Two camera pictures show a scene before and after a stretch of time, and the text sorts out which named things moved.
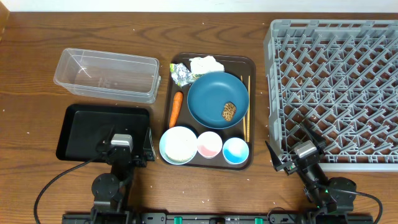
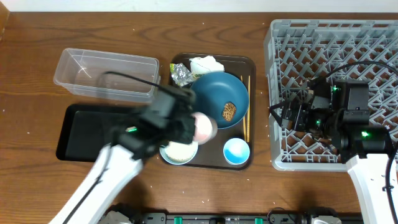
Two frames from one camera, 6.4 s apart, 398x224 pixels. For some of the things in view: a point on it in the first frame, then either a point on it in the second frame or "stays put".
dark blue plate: x=208 y=94 stays put
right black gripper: x=286 y=165 to x=286 y=115
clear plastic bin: x=124 y=76 stays put
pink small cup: x=209 y=144 to x=205 y=128
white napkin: x=207 y=64 stays put
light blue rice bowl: x=178 y=145 stays put
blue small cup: x=236 y=150 stays put
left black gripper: x=137 y=158 to x=186 y=125
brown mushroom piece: x=229 y=111 stays put
